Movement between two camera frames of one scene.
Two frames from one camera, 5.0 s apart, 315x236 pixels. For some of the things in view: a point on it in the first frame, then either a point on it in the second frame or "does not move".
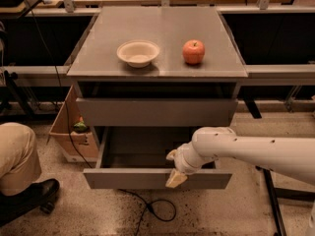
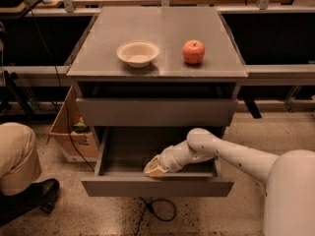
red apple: (193, 51) does not move
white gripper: (180, 161) to (168, 160)
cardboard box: (77, 143) does not move
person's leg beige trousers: (20, 165) does not move
